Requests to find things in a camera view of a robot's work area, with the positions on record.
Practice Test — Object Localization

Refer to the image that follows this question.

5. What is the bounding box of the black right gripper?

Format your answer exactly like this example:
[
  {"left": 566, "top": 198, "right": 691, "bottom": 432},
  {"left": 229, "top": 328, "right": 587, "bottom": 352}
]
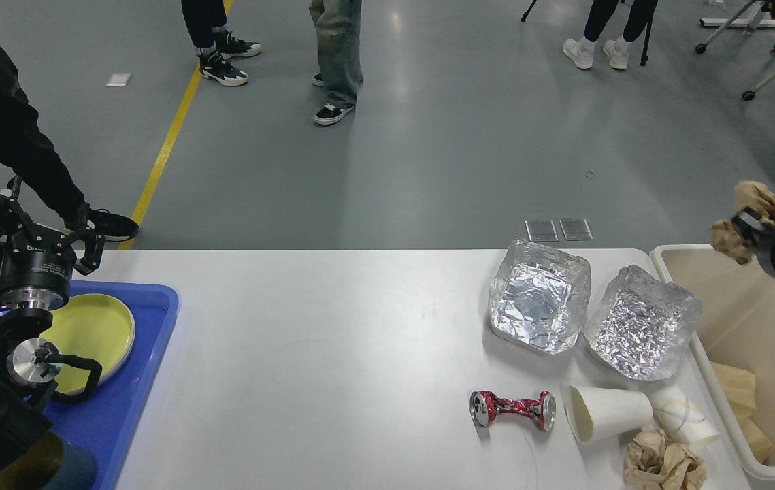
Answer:
[{"left": 731, "top": 208, "right": 775, "bottom": 277}]

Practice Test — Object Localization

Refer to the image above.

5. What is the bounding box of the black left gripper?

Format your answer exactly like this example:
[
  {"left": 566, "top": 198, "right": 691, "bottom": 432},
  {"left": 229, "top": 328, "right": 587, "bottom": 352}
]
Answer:
[{"left": 0, "top": 176, "right": 106, "bottom": 307}]

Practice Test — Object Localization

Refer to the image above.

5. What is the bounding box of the brown paper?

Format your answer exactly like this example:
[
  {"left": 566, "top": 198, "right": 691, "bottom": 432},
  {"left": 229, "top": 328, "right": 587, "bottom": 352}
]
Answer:
[{"left": 710, "top": 180, "right": 775, "bottom": 265}]

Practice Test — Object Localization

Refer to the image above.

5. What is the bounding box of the yellow plate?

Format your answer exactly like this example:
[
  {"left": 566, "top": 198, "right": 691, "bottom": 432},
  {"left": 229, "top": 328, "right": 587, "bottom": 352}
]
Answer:
[{"left": 41, "top": 293, "right": 125, "bottom": 362}]

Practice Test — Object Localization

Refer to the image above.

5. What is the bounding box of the teal mug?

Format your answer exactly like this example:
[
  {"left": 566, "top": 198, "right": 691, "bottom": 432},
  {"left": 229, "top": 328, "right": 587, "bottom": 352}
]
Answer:
[{"left": 0, "top": 431, "right": 97, "bottom": 489}]

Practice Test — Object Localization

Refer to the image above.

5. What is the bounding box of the crumpled paper under arm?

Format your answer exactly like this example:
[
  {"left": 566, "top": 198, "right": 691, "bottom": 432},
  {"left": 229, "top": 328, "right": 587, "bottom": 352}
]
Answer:
[{"left": 623, "top": 430, "right": 708, "bottom": 489}]

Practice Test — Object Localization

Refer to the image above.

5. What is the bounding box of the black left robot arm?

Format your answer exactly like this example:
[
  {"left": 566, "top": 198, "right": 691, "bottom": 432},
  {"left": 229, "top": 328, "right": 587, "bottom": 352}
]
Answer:
[{"left": 0, "top": 176, "right": 105, "bottom": 471}]

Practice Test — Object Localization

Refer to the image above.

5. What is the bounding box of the wheeled chair base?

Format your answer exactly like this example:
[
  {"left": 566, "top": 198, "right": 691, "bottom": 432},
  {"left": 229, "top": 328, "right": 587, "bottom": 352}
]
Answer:
[{"left": 693, "top": 1, "right": 775, "bottom": 102}]

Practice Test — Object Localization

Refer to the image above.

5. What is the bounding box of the beige plastic bin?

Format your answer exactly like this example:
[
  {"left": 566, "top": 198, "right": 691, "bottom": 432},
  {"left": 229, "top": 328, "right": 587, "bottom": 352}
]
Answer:
[{"left": 650, "top": 244, "right": 775, "bottom": 480}]

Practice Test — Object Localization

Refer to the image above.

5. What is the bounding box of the silver floor plate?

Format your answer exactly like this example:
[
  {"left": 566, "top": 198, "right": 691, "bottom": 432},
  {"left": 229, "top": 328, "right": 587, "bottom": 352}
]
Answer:
[
  {"left": 525, "top": 220, "right": 561, "bottom": 243},
  {"left": 559, "top": 218, "right": 595, "bottom": 241}
]

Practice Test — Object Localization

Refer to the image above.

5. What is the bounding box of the blue plastic tray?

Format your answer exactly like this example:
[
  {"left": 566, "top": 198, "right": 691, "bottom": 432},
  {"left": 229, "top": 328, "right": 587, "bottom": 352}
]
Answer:
[{"left": 43, "top": 281, "right": 179, "bottom": 489}]

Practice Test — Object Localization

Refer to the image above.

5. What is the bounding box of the crushed white paper cup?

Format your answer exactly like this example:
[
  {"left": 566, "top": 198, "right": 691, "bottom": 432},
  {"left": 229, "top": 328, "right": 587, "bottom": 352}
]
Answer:
[{"left": 646, "top": 384, "right": 721, "bottom": 452}]

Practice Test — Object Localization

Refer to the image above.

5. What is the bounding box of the silver foil bag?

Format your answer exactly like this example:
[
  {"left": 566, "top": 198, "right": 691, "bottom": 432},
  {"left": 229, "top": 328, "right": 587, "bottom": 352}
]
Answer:
[{"left": 488, "top": 237, "right": 591, "bottom": 355}]

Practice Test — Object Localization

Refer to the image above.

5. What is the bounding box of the person with white sneakers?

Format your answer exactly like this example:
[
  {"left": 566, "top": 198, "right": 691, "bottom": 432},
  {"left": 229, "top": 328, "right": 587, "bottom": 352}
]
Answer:
[{"left": 562, "top": 0, "right": 660, "bottom": 71}]

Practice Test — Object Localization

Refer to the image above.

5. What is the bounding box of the person with black green sneakers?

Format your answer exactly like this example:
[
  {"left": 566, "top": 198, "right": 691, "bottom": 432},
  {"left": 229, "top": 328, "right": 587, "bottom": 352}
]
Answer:
[{"left": 180, "top": 1, "right": 262, "bottom": 87}]

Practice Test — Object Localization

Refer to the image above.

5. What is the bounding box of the crushed red can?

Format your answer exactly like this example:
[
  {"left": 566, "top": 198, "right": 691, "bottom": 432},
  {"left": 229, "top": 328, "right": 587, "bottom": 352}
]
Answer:
[{"left": 469, "top": 390, "right": 557, "bottom": 432}]

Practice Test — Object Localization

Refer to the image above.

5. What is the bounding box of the person in grey jeans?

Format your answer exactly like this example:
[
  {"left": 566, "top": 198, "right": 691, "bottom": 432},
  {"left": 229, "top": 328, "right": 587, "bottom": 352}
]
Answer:
[{"left": 309, "top": 1, "right": 363, "bottom": 125}]

